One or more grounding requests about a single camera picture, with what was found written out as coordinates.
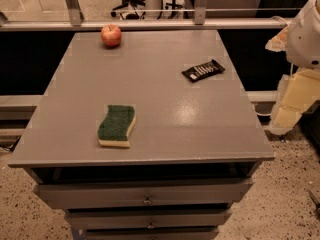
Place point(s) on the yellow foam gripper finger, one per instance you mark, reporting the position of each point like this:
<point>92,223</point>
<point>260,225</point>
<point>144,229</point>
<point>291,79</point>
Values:
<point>295,95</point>
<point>278,43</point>

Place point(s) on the metal railing frame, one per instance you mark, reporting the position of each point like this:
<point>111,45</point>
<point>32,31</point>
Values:
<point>91,15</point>

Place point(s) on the red apple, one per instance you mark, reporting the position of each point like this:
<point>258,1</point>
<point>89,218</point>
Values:
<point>111,35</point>

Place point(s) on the black office chair base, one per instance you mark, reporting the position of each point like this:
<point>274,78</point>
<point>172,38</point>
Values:
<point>130,4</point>

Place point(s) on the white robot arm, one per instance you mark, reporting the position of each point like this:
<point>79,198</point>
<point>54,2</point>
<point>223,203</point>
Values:
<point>303,39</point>

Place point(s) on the green and yellow sponge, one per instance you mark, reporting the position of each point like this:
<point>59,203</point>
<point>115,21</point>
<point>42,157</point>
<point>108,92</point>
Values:
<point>115,129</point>

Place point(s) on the grey drawer cabinet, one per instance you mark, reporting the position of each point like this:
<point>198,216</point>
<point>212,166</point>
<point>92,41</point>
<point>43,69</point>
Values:
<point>193,148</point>

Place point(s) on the black snack bar wrapper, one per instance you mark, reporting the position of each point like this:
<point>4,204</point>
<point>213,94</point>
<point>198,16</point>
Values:
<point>203,71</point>

